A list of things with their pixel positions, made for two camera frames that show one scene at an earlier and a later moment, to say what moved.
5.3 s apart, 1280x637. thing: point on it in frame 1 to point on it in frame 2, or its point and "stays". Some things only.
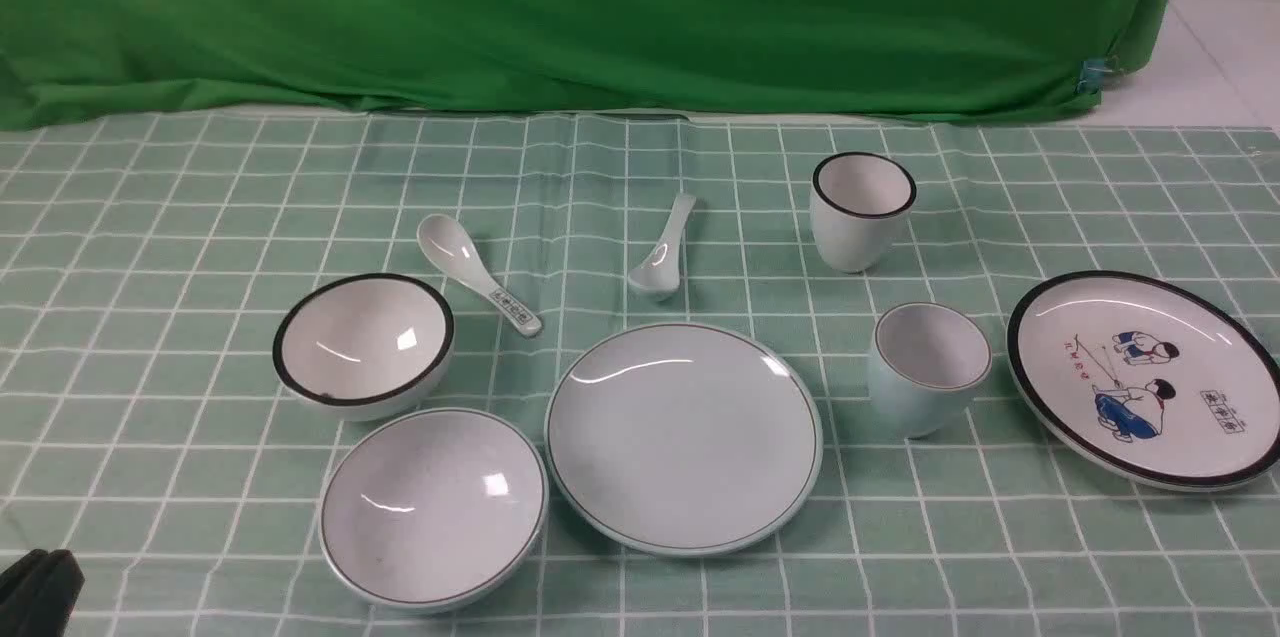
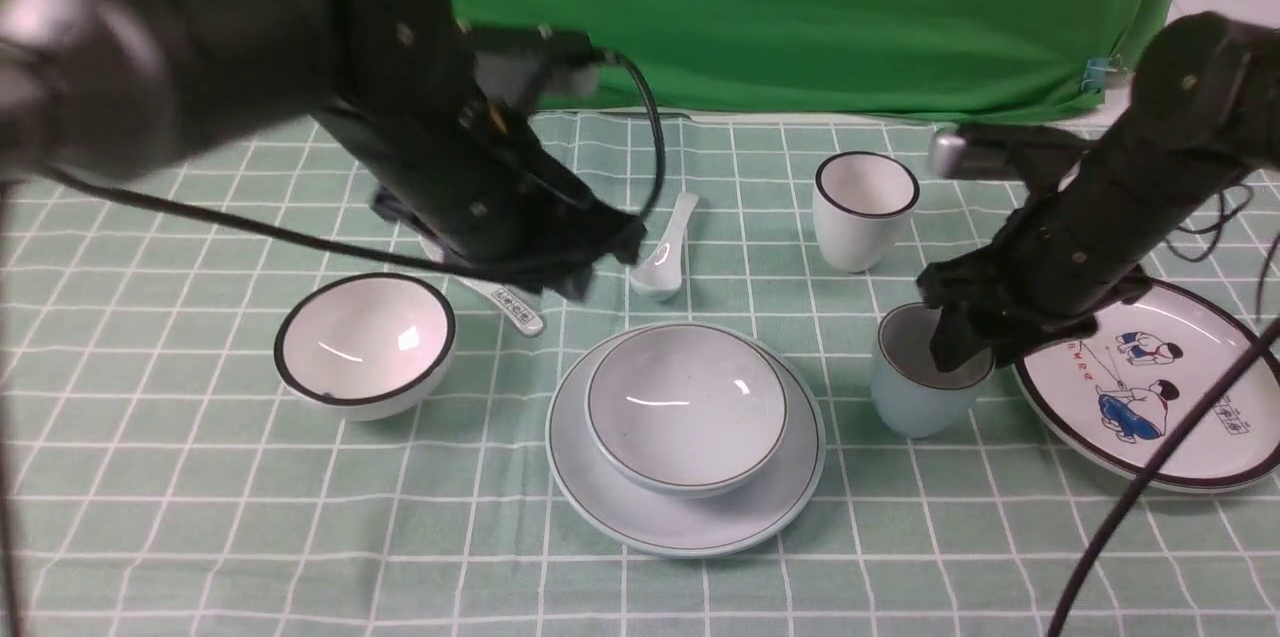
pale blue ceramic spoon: [660, 271] stays
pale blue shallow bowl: [433, 511] to [686, 410]
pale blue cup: [926, 360] stays
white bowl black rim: [361, 346] stays
